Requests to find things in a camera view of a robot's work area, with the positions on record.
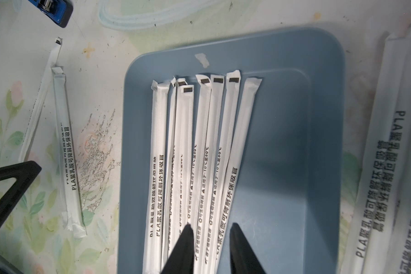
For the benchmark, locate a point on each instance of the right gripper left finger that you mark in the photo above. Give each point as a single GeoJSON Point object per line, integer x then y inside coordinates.
{"type": "Point", "coordinates": [181, 260]}

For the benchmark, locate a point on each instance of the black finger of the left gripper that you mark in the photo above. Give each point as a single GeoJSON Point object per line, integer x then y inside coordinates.
{"type": "Point", "coordinates": [24, 174]}

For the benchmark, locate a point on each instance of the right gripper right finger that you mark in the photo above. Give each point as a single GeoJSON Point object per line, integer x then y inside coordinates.
{"type": "Point", "coordinates": [242, 257]}

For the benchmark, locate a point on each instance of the straw being gripped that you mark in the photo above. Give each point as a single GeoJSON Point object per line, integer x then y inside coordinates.
{"type": "Point", "coordinates": [198, 150]}

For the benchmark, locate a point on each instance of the blue storage tray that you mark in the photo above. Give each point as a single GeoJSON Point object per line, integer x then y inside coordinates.
{"type": "Point", "coordinates": [287, 198]}

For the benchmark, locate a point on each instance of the left wrapped straw pile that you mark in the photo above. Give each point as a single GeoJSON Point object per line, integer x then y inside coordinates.
{"type": "Point", "coordinates": [54, 76]}

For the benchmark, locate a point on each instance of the wrapped straw pile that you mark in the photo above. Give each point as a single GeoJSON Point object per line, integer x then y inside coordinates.
{"type": "Point", "coordinates": [379, 232]}
{"type": "Point", "coordinates": [54, 76]}

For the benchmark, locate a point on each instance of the right wrapped straw pile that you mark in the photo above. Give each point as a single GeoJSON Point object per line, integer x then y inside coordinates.
{"type": "Point", "coordinates": [379, 232]}

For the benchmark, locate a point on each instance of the blue stapler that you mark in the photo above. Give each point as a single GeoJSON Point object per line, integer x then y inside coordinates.
{"type": "Point", "coordinates": [59, 11]}

